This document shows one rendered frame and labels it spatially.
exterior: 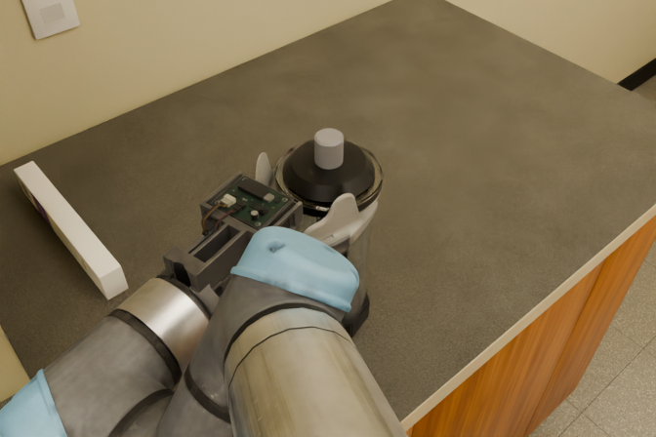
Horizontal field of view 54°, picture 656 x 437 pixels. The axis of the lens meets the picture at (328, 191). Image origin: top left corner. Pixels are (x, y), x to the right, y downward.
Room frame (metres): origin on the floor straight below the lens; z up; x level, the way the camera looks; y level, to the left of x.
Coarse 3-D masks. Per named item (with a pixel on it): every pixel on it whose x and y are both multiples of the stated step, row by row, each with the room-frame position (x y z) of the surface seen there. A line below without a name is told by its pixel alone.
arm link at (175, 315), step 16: (144, 288) 0.30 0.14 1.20; (160, 288) 0.30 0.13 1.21; (176, 288) 0.30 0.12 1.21; (128, 304) 0.29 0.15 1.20; (144, 304) 0.29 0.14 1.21; (160, 304) 0.29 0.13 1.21; (176, 304) 0.29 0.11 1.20; (192, 304) 0.29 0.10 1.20; (144, 320) 0.27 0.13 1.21; (160, 320) 0.27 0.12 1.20; (176, 320) 0.28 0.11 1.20; (192, 320) 0.28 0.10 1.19; (208, 320) 0.29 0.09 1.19; (160, 336) 0.26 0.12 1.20; (176, 336) 0.27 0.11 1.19; (192, 336) 0.27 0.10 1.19; (176, 352) 0.26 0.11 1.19; (192, 352) 0.26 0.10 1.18
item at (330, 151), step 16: (304, 144) 0.50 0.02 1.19; (320, 144) 0.46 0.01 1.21; (336, 144) 0.46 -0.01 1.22; (352, 144) 0.50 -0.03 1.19; (288, 160) 0.48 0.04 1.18; (304, 160) 0.47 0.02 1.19; (320, 160) 0.46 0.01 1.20; (336, 160) 0.46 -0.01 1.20; (352, 160) 0.47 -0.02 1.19; (368, 160) 0.48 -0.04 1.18; (288, 176) 0.46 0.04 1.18; (304, 176) 0.45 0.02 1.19; (320, 176) 0.45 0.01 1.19; (336, 176) 0.45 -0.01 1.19; (352, 176) 0.45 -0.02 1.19; (368, 176) 0.46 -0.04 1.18; (304, 192) 0.44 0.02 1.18; (320, 192) 0.43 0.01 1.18; (336, 192) 0.43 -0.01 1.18; (352, 192) 0.44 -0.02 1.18
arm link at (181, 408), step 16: (144, 400) 0.21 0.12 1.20; (160, 400) 0.21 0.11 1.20; (176, 400) 0.20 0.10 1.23; (192, 400) 0.19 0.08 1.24; (128, 416) 0.20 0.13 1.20; (144, 416) 0.20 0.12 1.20; (160, 416) 0.20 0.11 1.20; (176, 416) 0.19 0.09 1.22; (192, 416) 0.18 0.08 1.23; (208, 416) 0.18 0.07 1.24; (112, 432) 0.19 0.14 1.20; (128, 432) 0.19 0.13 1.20; (144, 432) 0.19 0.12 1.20; (160, 432) 0.19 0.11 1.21; (176, 432) 0.18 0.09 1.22; (192, 432) 0.18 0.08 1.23; (208, 432) 0.17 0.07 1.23; (224, 432) 0.17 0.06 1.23
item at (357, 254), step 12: (300, 144) 0.51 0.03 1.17; (288, 156) 0.50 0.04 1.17; (372, 156) 0.50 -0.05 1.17; (276, 168) 0.48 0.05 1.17; (276, 180) 0.46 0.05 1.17; (288, 192) 0.44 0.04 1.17; (372, 192) 0.44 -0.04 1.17; (312, 204) 0.42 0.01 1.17; (324, 204) 0.42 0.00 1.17; (360, 204) 0.43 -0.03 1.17; (312, 216) 0.42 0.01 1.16; (300, 228) 0.44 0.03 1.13; (360, 240) 0.44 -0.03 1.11; (348, 252) 0.43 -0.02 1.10; (360, 252) 0.44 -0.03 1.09; (360, 264) 0.44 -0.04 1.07; (360, 276) 0.44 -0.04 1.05; (360, 288) 0.44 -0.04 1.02; (360, 300) 0.44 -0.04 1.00
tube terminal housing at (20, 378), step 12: (0, 336) 0.37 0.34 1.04; (0, 348) 0.37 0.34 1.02; (12, 348) 0.40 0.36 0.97; (0, 360) 0.36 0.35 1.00; (12, 360) 0.37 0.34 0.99; (0, 372) 0.36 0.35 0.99; (12, 372) 0.36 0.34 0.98; (24, 372) 0.37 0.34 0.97; (0, 384) 0.35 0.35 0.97; (12, 384) 0.36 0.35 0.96; (24, 384) 0.37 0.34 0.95; (0, 396) 0.35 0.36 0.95
